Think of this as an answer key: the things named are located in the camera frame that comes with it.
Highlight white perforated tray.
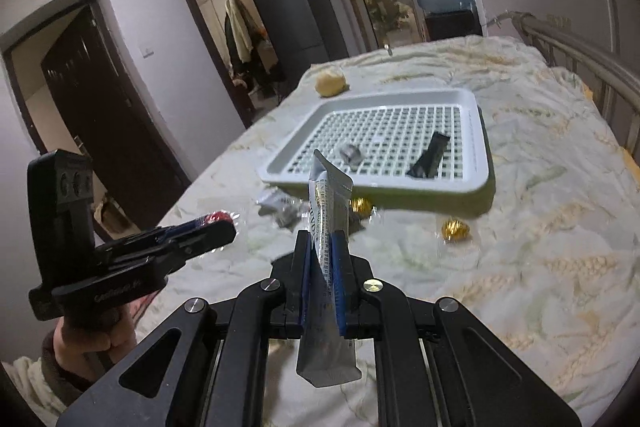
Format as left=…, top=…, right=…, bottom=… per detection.
left=256, top=88, right=493, bottom=198

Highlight white striped sachet packet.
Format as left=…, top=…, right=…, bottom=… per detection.
left=295, top=149, right=361, bottom=389

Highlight silver candy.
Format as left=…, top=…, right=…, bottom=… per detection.
left=339, top=143, right=365, bottom=166

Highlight hanging coats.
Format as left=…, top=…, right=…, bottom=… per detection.
left=222, top=0, right=266, bottom=72

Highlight black water dispenser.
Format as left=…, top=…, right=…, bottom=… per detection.
left=424, top=9, right=483, bottom=42

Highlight clear plastic snack packet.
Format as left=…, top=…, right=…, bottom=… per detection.
left=274, top=202, right=303, bottom=232

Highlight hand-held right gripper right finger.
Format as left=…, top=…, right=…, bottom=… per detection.
left=333, top=230, right=582, bottom=427

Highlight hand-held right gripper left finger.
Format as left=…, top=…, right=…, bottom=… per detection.
left=56, top=230, right=313, bottom=427

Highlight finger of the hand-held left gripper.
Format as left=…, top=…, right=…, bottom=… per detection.
left=106, top=222, right=237, bottom=277
left=92, top=217, right=217, bottom=259

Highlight person's left hand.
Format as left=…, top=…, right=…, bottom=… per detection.
left=54, top=301, right=136, bottom=389

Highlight yellow bread bun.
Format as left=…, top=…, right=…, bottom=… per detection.
left=315, top=66, right=347, bottom=98

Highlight person's left forearm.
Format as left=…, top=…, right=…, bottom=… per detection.
left=0, top=329, right=93, bottom=427

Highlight metal bed rail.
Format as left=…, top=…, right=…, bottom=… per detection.
left=520, top=12, right=640, bottom=148

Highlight grey refrigerator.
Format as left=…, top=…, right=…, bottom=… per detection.
left=250, top=0, right=348, bottom=100

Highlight yellow bed sheet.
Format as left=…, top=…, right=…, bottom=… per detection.
left=580, top=79, right=640, bottom=188

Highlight red candy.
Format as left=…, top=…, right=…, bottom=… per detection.
left=197, top=209, right=236, bottom=228

